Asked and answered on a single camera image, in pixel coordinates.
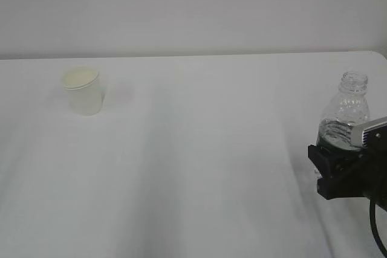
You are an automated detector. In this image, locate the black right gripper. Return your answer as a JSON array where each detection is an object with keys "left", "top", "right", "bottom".
[{"left": 308, "top": 145, "right": 386, "bottom": 200}]

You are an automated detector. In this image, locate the clear plastic water bottle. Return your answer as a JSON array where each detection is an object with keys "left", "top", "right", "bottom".
[{"left": 316, "top": 71, "right": 370, "bottom": 155}]

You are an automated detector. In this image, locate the white paper cup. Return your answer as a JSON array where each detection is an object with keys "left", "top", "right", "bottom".
[{"left": 62, "top": 66, "right": 103, "bottom": 116}]

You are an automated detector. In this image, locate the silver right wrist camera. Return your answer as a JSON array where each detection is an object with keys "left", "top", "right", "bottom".
[{"left": 350, "top": 117, "right": 386, "bottom": 148}]

